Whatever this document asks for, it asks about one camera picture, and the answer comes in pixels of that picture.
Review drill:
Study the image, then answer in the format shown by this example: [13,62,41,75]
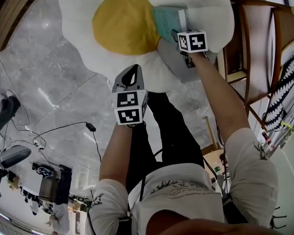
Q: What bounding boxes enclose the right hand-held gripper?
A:
[171,29,209,69]

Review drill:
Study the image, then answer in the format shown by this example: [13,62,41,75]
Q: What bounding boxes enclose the person's right forearm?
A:
[191,52,250,144]

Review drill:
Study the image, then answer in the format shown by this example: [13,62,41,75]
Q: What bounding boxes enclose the white fried-egg shaped cushion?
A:
[58,0,236,94]

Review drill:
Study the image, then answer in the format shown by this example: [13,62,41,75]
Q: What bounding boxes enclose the wooden shelf rack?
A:
[221,0,294,129]

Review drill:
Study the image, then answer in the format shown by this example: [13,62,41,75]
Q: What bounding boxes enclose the teal book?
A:
[151,5,187,44]

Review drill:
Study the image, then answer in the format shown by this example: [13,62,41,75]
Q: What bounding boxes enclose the wooden slatted platform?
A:
[0,0,49,52]

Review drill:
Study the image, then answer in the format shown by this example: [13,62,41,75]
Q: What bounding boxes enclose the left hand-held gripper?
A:
[111,64,149,128]

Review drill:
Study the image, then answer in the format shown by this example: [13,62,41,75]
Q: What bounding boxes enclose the person's chin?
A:
[147,211,280,235]

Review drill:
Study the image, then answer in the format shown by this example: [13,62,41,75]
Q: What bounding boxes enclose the person's left forearm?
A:
[98,125,147,188]

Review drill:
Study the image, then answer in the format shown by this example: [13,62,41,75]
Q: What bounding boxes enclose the person's white printed t-shirt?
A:
[88,127,279,235]

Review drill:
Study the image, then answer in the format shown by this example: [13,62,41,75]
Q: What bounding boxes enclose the black floor cable with adapter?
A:
[34,121,102,161]

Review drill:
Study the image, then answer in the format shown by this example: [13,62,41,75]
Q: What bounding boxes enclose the person's black trousers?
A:
[126,91,205,193]

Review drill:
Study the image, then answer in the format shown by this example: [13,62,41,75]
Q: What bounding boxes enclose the grey cushion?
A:
[156,38,219,84]

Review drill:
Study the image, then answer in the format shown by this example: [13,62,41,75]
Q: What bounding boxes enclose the grey swivel chair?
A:
[0,144,32,170]

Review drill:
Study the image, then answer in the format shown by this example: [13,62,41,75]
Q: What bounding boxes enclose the magazine with yellow-green edge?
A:
[267,99,294,156]

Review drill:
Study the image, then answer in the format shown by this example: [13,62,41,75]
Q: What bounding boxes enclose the black shoulder strap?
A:
[221,194,248,225]

